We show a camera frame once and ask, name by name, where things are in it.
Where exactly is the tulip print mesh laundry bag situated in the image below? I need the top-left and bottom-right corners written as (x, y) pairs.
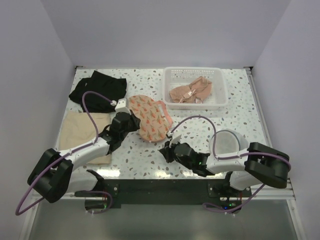
top-left (128, 95), bottom-right (173, 143)

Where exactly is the black garment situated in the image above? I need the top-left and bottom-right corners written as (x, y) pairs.
top-left (69, 70), bottom-right (127, 114)

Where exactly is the white plastic basket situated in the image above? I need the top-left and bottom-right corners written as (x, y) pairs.
top-left (162, 67), bottom-right (229, 110)

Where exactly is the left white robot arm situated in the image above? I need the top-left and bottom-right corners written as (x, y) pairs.
top-left (27, 112), bottom-right (141, 203)

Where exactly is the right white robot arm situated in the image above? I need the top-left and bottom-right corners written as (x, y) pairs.
top-left (159, 141), bottom-right (291, 197)

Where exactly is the round white mesh laundry bag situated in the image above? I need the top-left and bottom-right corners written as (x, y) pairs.
top-left (209, 129), bottom-right (250, 155)

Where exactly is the pink beige bra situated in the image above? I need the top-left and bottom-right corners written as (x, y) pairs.
top-left (169, 76), bottom-right (212, 104)

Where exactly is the beige folded garment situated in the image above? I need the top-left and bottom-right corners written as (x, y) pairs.
top-left (57, 111), bottom-right (112, 165)

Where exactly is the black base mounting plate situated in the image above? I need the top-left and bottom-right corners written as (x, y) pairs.
top-left (74, 178), bottom-right (252, 211)

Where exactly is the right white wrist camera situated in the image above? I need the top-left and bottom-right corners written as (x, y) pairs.
top-left (167, 132), bottom-right (182, 147)

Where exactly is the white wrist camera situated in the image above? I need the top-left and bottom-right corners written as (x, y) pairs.
top-left (115, 98), bottom-right (130, 114)
top-left (167, 132), bottom-right (182, 147)

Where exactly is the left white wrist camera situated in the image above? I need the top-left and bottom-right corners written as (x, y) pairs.
top-left (115, 98), bottom-right (130, 114)

